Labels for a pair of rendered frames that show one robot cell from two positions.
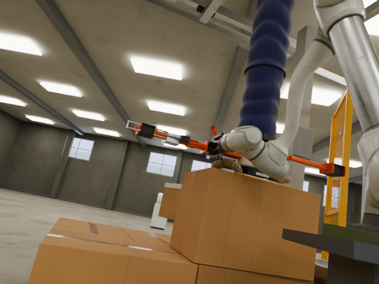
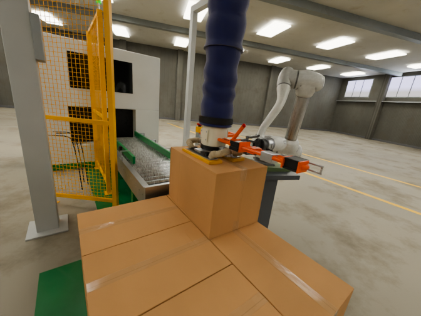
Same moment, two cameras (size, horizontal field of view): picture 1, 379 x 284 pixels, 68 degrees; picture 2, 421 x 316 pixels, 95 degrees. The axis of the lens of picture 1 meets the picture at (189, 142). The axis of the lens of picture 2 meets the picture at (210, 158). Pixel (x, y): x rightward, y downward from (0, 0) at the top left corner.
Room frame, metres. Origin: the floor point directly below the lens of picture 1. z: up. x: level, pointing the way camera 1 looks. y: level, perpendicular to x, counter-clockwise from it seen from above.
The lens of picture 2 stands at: (1.95, 0.86, 1.30)
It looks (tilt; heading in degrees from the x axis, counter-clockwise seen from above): 16 degrees down; 251
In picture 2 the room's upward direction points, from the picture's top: 6 degrees clockwise
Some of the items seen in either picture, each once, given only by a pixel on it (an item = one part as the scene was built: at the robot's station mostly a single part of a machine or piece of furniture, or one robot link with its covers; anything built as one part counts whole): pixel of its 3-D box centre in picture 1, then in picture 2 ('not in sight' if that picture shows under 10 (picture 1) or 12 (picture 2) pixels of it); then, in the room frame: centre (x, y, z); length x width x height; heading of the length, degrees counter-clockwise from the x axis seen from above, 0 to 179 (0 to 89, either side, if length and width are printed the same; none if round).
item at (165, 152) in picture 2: not in sight; (152, 142); (1.85, -2.24, 0.60); 1.60 x 0.11 x 0.09; 108
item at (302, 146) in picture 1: (303, 142); (38, 39); (2.73, -1.13, 1.62); 0.20 x 0.05 x 0.30; 108
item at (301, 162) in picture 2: (145, 131); (294, 163); (1.34, 0.22, 1.08); 0.08 x 0.07 x 0.05; 108
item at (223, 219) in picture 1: (242, 221); (212, 182); (1.50, -0.35, 0.75); 0.60 x 0.40 x 0.40; 106
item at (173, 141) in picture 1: (171, 139); (269, 157); (1.37, 0.09, 1.07); 0.07 x 0.07 x 0.04; 18
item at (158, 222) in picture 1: (161, 211); not in sight; (9.87, 0.48, 0.58); 0.65 x 0.53 x 1.16; 179
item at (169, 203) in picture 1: (190, 204); not in sight; (3.49, -0.17, 0.82); 0.60 x 0.40 x 0.40; 132
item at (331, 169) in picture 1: (332, 169); not in sight; (1.36, -0.72, 1.07); 0.09 x 0.08 x 0.05; 18
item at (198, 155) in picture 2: not in sight; (200, 152); (1.61, -0.33, 0.97); 0.34 x 0.10 x 0.05; 108
